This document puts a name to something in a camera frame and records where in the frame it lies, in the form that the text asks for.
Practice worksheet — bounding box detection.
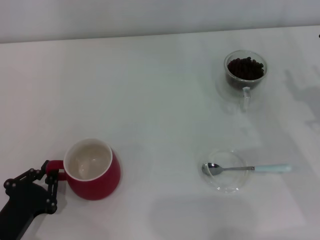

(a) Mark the small clear glass saucer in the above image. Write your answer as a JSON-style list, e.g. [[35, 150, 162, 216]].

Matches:
[[199, 148, 248, 194]]

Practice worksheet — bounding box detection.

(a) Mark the clear glass cup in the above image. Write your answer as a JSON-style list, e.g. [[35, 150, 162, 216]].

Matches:
[[223, 49, 268, 113]]

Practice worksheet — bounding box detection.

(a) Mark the blue handled metal spoon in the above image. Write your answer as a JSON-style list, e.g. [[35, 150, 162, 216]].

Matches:
[[201, 162, 293, 176]]

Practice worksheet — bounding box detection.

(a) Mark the red ceramic mug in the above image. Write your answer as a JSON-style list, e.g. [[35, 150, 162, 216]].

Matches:
[[46, 138, 122, 201]]

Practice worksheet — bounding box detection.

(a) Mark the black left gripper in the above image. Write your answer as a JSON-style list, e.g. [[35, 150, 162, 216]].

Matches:
[[0, 160, 60, 240]]

